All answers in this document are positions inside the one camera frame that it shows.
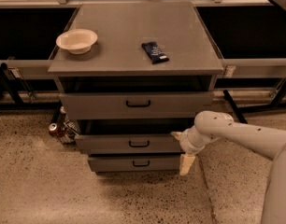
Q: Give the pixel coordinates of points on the grey drawer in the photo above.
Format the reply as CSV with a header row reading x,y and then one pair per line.
x,y
131,136
134,163
135,105

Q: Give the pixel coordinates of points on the white bowl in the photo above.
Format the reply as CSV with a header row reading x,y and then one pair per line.
x,y
77,41

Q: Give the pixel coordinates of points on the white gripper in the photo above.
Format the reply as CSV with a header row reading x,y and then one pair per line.
x,y
186,142

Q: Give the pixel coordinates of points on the dark bottle on floor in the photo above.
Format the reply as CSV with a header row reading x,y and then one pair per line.
x,y
61,117

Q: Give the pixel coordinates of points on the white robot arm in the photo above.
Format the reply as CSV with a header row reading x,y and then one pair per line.
x,y
211,126

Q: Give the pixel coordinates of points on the grey bottom drawer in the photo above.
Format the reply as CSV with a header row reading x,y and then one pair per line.
x,y
134,163

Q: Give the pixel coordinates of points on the red soda can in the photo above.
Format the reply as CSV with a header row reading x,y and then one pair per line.
x,y
53,129

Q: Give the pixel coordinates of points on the black table leg left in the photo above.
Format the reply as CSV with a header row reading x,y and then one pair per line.
x,y
9,88

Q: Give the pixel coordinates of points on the grey top drawer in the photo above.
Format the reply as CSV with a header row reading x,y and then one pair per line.
x,y
135,105

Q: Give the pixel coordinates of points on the black table leg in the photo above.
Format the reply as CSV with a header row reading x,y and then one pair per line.
x,y
9,88
232,103

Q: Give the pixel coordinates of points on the dark blue snack packet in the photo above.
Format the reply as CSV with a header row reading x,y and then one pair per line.
x,y
154,52

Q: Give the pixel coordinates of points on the grey drawer cabinet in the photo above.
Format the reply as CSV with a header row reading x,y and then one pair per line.
x,y
117,63

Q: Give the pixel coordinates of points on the black table leg right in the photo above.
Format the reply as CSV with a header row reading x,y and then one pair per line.
x,y
232,103

